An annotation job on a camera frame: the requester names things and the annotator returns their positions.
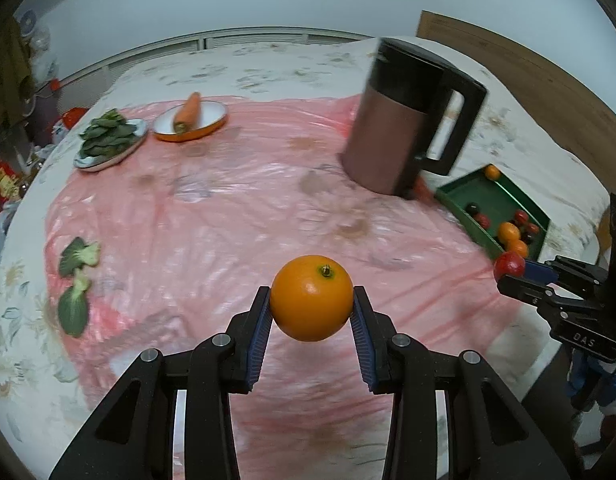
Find red gift box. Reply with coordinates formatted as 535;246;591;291
0;157;21;203

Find white slatted panel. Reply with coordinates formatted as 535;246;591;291
52;27;379;96

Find olive green coat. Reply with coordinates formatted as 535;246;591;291
0;15;31;126

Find white plate with blue rim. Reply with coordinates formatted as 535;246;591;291
74;118;149;173

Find orange enamel plate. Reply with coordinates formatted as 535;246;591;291
152;100;229;143

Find clear plastic bags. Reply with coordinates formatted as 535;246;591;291
30;30;58;86

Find carrot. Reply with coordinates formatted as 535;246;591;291
174;91;203;133

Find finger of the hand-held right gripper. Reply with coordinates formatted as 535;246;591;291
523;255;611;303
497;275;589;321

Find wooden headboard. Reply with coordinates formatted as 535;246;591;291
417;10;616;196

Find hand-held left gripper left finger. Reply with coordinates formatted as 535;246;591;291
48;285;275;480

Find copper and black kettle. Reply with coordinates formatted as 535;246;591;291
342;36;489;198

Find green cardboard box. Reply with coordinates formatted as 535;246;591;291
434;163;552;261

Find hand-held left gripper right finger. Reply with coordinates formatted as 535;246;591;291
351;285;571;480

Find purple storage bin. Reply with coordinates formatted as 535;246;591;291
22;80;63;146

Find pink plastic sheet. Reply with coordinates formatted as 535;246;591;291
42;95;529;480

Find red bag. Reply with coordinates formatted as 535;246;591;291
58;109;86;131

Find pile of spinach leaves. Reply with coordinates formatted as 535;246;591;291
79;109;141;160

